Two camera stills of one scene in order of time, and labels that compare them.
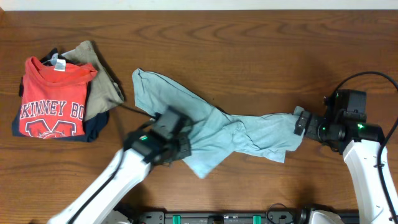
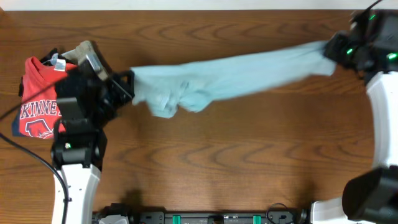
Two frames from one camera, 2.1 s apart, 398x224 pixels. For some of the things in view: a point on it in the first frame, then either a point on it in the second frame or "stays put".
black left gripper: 184,147 -> 115,90
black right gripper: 303,123 -> 337,48
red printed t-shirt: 54,99 stays put
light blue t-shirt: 212,134 -> 168,90
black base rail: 223,217 stays put
